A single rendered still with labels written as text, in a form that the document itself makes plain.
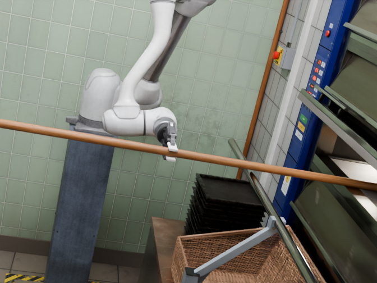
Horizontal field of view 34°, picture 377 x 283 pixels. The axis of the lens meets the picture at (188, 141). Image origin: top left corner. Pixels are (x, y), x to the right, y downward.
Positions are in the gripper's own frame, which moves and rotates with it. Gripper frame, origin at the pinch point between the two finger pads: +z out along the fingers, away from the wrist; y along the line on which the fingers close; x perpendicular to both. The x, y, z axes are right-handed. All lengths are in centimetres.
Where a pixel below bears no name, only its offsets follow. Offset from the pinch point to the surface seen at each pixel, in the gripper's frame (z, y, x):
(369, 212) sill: 23, 1, -67
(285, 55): -88, -28, -60
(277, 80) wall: -106, -11, -66
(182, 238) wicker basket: -27, 47, -18
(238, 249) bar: 38.0, 13.7, -20.1
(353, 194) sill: 8, 1, -67
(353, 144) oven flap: 26, -22, -52
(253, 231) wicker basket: -28, 39, -47
